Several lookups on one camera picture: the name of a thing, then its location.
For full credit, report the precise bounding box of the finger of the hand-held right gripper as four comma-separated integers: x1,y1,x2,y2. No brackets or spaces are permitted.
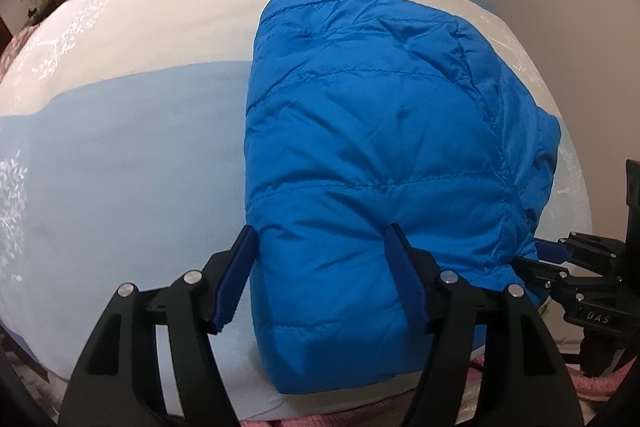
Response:
534,232,627,269
510,257,582,309

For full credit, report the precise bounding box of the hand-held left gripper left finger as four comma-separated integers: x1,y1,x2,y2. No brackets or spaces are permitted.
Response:
59,225,258,427

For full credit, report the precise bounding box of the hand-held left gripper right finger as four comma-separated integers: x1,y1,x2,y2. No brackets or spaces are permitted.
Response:
384,223,585,427

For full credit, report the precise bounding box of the blue puffer jacket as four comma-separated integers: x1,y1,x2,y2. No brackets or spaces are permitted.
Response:
244,0,563,395

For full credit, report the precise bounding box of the blue and white printed blanket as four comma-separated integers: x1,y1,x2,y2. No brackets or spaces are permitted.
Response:
0,0,596,423

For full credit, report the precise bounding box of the pink floral quilt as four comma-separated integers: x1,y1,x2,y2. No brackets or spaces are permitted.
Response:
0,29,32,78

